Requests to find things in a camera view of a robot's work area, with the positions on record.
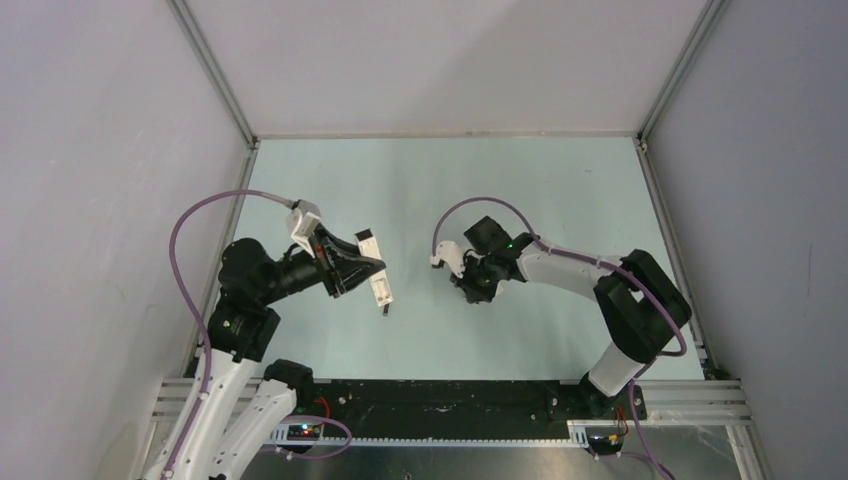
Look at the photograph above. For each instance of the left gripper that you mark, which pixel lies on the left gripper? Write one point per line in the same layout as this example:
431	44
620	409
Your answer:
349	271

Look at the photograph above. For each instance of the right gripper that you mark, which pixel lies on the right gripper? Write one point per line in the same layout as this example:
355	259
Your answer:
474	292

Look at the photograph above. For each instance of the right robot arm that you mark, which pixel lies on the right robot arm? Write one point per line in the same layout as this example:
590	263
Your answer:
641	307

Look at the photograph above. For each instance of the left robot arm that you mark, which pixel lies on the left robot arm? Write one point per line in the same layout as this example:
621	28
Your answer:
206	442

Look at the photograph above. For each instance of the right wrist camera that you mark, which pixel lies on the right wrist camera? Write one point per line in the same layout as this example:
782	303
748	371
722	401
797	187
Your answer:
449	254

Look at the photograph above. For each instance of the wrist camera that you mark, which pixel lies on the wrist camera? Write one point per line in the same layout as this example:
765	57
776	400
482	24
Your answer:
303	219
449	254

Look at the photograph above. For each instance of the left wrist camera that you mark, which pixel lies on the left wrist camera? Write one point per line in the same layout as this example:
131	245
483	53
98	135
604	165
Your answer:
303	219

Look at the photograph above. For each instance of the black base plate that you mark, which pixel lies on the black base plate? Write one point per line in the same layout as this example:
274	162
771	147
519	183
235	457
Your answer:
465	410

